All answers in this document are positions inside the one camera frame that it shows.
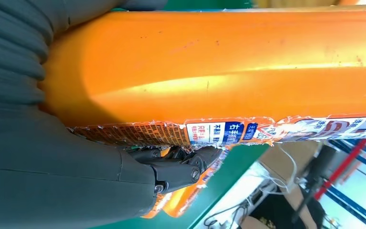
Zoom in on brown cardboard box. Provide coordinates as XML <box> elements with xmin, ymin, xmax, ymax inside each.
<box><xmin>258</xmin><ymin>140</ymin><xmax>321</xmax><ymax>190</ymax></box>

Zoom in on white table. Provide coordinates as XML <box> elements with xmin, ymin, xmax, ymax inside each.
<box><xmin>192</xmin><ymin>161</ymin><xmax>285</xmax><ymax>229</ymax></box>

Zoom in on black tangled cables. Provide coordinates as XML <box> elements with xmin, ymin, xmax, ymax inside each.
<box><xmin>203</xmin><ymin>189</ymin><xmax>250</xmax><ymax>229</ymax></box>

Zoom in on person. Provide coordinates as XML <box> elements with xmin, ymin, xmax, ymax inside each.
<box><xmin>249</xmin><ymin>186</ymin><xmax>327</xmax><ymax>229</ymax></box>

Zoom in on red shelf post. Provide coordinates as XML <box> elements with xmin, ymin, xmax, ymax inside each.
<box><xmin>314</xmin><ymin>139</ymin><xmax>366</xmax><ymax>201</ymax></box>

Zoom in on white cable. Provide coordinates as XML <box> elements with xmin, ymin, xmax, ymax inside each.
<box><xmin>262</xmin><ymin>145</ymin><xmax>299</xmax><ymax>195</ymax></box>

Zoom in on blue shelf rack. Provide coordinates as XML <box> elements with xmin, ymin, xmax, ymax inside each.
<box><xmin>323</xmin><ymin>139</ymin><xmax>366</xmax><ymax>229</ymax></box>

